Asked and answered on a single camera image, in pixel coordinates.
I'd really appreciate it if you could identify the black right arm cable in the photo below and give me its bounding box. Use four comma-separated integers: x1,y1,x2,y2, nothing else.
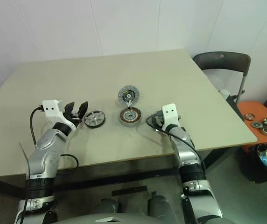
146,113,206,173

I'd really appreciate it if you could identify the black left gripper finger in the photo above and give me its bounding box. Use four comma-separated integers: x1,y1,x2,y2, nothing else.
77,101,89,118
64,101,76,115

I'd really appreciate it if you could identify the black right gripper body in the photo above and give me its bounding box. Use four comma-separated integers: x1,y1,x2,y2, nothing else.
152,112,164,128

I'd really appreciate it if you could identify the black trash bin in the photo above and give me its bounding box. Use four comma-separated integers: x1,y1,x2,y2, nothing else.
238,142,267,184

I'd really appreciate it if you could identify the dark rounded shape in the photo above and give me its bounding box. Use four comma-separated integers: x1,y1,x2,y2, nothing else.
95,198,120,215
147,191,178,217

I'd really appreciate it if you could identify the black floor strip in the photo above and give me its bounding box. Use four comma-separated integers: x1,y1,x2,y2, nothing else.
112,186,148,196

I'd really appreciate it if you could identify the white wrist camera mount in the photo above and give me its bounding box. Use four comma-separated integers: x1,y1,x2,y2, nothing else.
42,99,77,129
162,103,180,130

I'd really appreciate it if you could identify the black folding chair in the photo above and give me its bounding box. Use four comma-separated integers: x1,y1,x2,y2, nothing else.
192,51,252,121

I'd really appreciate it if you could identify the grey robot torso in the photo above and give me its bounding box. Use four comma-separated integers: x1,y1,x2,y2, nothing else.
54,206,195,224

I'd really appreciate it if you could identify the copper wound stator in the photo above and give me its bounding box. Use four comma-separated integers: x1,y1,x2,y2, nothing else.
119,107,144,128

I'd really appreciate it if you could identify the black-rimmed silver spoked rotor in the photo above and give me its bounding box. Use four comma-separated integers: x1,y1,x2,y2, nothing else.
84,110,107,128

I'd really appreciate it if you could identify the orange tray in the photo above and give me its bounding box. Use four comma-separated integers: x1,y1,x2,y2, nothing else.
237,100,267,154

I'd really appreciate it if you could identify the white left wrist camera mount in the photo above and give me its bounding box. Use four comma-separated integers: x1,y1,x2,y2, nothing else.
42,99,77,129

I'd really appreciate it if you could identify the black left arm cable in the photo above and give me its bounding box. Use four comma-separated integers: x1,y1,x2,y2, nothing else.
30,106,79,175

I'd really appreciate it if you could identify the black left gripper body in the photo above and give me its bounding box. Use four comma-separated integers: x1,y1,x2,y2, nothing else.
63,109,83,124

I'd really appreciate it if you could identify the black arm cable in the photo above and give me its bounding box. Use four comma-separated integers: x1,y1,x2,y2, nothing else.
30,106,79,175
146,113,206,173

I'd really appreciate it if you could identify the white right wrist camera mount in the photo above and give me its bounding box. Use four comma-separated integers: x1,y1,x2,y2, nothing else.
162,103,180,130

